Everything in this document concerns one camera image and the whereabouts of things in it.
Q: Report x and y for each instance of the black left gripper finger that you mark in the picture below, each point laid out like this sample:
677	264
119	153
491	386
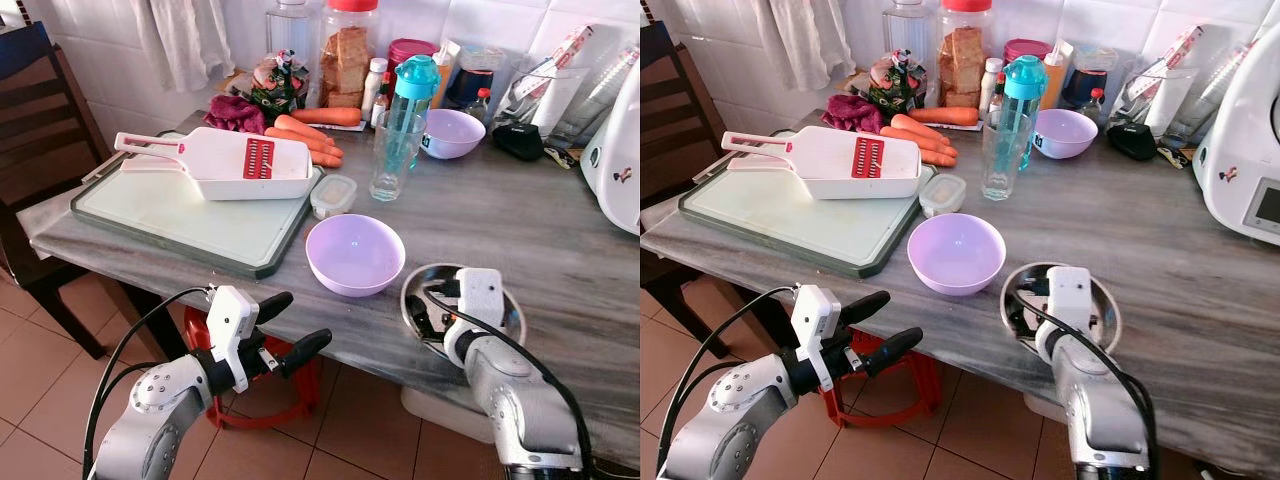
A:
276	303
310	348
897	347
868	303

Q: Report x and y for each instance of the round steel plate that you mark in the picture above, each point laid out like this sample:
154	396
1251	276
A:
1107	310
512	312

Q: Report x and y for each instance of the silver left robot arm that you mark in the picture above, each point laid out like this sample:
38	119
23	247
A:
735	405
160	400

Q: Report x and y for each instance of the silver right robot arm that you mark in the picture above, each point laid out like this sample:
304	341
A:
520	400
1095	400

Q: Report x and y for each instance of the red plastic stool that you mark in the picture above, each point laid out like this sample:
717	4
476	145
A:
920	390
300	395

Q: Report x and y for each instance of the large lilac plastic bowl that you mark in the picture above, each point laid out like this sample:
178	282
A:
957	253
355	255

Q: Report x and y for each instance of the white plastic bin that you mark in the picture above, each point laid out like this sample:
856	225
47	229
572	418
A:
1040	408

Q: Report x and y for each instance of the pale green cutting board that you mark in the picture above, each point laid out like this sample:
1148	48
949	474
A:
170	225
780	225

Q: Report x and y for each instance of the small clear plastic container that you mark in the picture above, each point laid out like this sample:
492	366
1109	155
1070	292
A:
333	195
942	194

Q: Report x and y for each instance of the tall clear drinking glass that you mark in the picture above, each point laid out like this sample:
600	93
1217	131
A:
1003	168
395	170

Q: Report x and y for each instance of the white mandoline slicer red blade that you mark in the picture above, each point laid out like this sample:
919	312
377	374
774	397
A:
215	160
820	160

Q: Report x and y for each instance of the orange carrot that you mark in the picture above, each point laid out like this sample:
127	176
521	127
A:
918	129
330	116
310	152
947	115
303	130
925	152

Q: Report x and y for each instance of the small lilac plastic bowl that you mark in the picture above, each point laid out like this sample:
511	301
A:
455	135
1066	134

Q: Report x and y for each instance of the black pouch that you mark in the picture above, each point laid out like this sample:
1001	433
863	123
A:
518	142
1132	141

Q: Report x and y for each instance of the small dark sauce bottle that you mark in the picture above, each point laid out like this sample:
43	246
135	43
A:
481	108
1096	108

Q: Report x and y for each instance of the maroon crumpled cloth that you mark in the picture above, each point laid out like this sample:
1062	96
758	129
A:
235	115
852	114

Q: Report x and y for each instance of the dark glass jar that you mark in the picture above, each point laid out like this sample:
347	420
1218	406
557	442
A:
1082	82
470	85

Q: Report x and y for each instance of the teal lidded water bottle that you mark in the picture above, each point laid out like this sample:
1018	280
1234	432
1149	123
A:
415	80
1024	80

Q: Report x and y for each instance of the orange sauce bottle white cap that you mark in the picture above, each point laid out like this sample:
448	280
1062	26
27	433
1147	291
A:
1054	75
445	75

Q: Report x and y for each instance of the dark green snack packet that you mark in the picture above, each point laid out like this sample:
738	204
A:
897	86
280	88

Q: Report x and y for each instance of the white kitchen appliance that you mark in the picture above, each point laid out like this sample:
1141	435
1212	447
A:
615	160
1240	150

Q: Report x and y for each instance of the clear plastic jug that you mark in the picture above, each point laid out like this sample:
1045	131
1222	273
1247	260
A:
560	90
1175	88

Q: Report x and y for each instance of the red lidded jar of rusks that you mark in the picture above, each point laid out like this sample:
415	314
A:
347	60
965	60

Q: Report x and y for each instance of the maroon lidded container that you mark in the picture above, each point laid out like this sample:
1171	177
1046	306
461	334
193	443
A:
1020	47
405	50

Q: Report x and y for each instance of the dark wooden chair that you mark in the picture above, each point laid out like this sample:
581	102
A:
50	150
675	150

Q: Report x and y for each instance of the white hanging cloth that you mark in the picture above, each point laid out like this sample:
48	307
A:
810	40
185	40

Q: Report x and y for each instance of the clear glass bottle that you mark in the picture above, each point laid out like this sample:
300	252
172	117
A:
292	30
908	28

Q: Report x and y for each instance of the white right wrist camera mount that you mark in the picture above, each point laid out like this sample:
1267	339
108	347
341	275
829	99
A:
482	297
1070	296

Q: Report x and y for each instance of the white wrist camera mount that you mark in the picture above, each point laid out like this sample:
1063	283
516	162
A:
1070	296
482	297
232	320
815	318

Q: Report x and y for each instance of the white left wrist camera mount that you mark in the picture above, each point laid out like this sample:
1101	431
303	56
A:
232	320
815	318

